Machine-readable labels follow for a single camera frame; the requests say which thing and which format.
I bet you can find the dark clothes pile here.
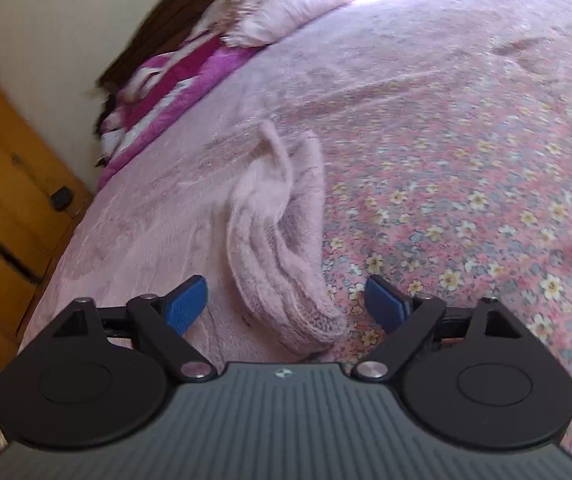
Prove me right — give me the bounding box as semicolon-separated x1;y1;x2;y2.
91;92;119;136

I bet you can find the dark wooden headboard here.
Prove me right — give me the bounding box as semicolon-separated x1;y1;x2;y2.
97;0;267;91

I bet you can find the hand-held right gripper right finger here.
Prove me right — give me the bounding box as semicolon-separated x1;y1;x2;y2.
353;275;529;381

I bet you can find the magenta and white blanket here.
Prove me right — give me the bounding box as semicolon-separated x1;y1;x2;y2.
97;35;267;191

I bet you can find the wooden wardrobe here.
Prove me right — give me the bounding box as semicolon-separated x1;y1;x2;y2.
0;45;94;376

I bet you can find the pink floral bedspread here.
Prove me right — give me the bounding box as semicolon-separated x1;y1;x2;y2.
16;0;572;471

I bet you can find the pink knit sweater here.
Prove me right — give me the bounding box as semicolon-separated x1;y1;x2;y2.
226;120;349;356

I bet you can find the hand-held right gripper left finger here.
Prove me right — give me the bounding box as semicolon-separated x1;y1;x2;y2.
51;275;217;381

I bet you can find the pink checked pillow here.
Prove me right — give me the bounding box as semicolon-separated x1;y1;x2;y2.
221;0;354;48

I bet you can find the small black handbag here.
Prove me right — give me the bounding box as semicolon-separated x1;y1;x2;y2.
50;186;74;211

